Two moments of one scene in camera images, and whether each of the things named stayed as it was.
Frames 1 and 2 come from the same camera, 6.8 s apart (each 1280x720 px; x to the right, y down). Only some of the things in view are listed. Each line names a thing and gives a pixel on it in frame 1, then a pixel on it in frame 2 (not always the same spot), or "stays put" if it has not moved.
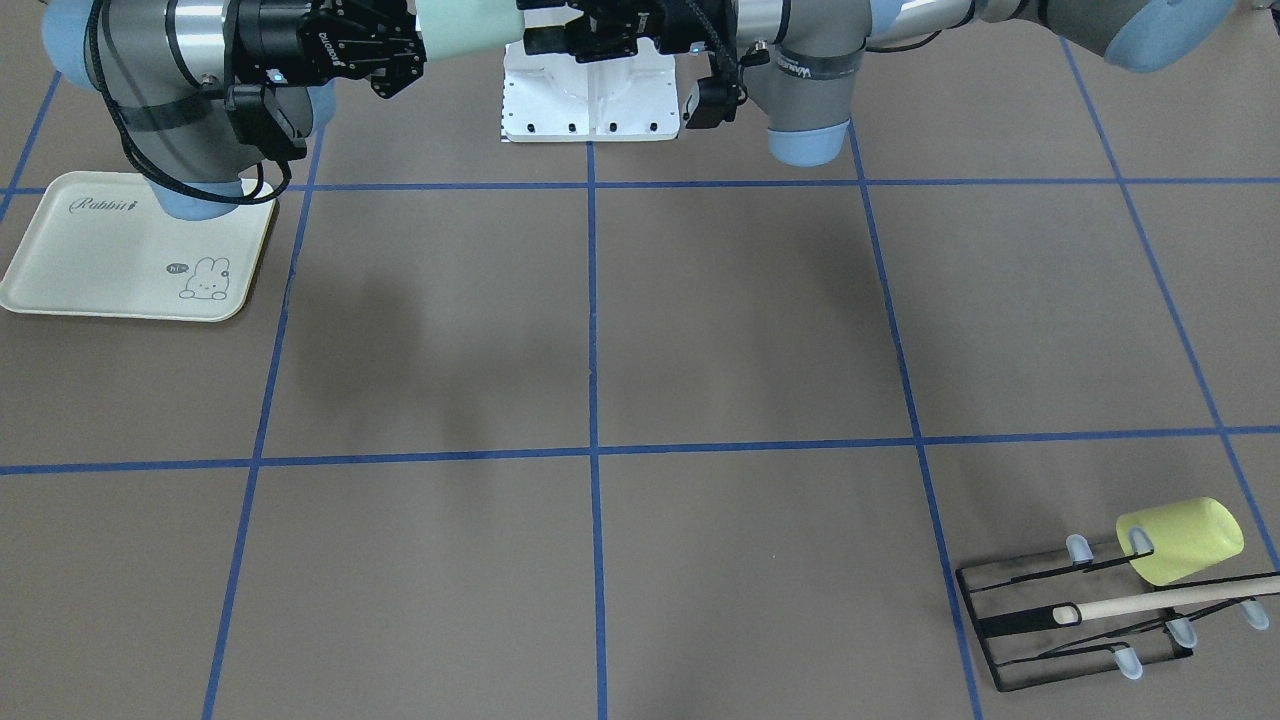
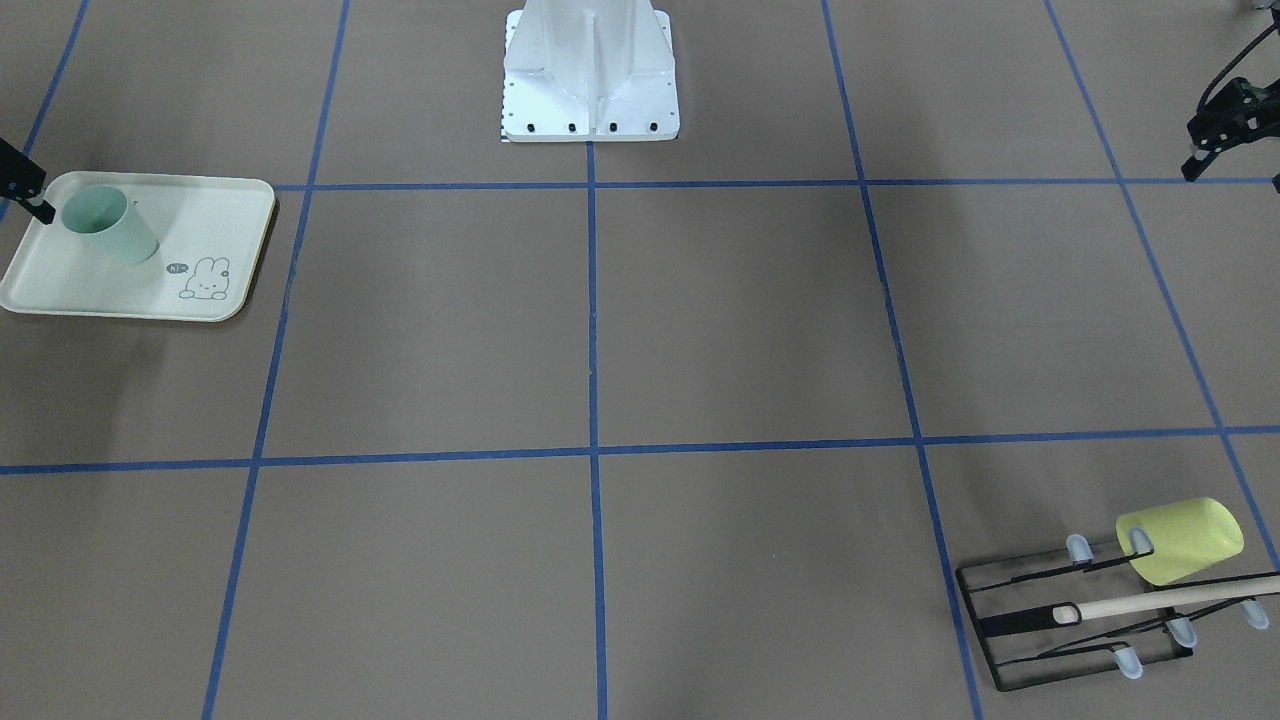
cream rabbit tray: x=105 y=245 stays put
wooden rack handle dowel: x=1073 y=613 stays put
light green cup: x=451 y=28 -> x=103 y=216
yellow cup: x=1187 y=538 stays put
